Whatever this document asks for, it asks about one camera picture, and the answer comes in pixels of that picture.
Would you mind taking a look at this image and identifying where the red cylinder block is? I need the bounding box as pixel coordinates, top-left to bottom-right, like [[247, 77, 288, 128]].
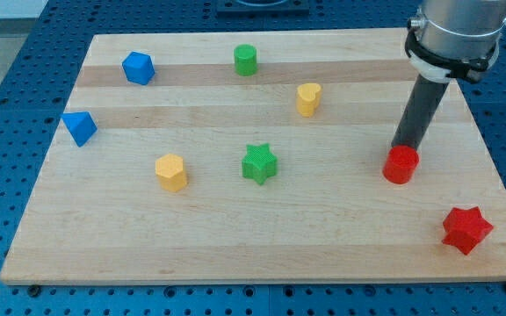
[[382, 145, 420, 184]]

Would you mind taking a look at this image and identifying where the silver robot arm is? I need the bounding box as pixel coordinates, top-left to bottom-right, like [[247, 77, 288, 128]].
[[405, 0, 506, 83]]

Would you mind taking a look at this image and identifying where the green star block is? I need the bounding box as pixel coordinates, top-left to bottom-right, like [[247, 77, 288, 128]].
[[242, 143, 278, 185]]

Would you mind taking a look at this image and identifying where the light wooden board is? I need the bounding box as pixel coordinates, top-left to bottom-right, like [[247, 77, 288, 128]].
[[0, 28, 506, 285]]

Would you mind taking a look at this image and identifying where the yellow heart block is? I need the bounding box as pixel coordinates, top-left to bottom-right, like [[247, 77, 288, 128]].
[[296, 83, 322, 118]]

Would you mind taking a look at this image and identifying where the yellow hexagon block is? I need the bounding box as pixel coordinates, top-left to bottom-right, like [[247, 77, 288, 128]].
[[155, 154, 188, 192]]

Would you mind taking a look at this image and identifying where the green cylinder block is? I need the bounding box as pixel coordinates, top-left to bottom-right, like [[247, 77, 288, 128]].
[[234, 44, 257, 76]]

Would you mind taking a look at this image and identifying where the blue cube block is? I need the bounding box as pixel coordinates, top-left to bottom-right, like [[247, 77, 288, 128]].
[[121, 51, 155, 85]]

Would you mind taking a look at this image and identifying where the blue triangle block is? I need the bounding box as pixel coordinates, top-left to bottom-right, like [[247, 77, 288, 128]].
[[61, 111, 98, 147]]

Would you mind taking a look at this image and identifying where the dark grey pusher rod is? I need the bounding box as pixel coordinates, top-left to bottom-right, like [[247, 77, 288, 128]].
[[391, 75, 448, 150]]

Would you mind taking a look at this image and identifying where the red star block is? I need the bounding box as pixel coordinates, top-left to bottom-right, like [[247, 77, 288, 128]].
[[442, 206, 494, 255]]

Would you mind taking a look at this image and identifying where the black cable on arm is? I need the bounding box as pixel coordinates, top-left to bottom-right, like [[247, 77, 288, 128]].
[[403, 28, 500, 85]]

